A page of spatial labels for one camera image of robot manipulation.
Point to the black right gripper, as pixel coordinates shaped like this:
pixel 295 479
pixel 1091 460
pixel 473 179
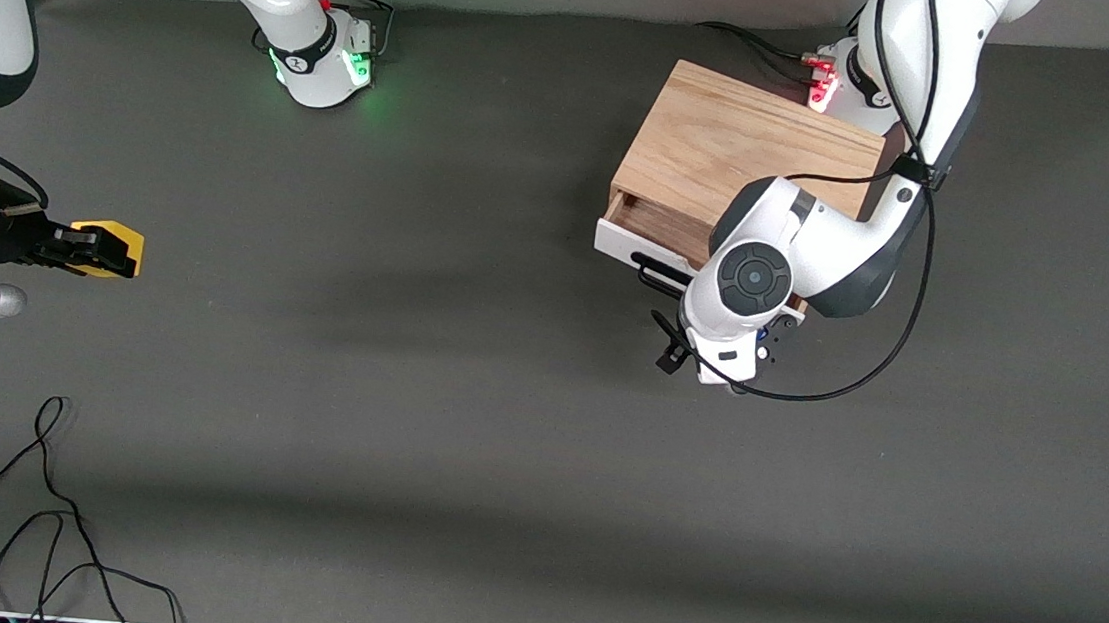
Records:
pixel 12 230

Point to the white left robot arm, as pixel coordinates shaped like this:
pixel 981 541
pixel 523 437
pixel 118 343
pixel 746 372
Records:
pixel 821 245

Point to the wooden drawer cabinet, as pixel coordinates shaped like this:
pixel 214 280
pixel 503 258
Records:
pixel 720 145

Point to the dark grey table mat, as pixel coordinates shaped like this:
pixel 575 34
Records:
pixel 407 389

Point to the yellow cube block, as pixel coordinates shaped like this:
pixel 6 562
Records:
pixel 136 255

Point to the wooden drawer with white front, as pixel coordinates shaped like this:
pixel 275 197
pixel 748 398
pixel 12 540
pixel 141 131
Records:
pixel 662 233

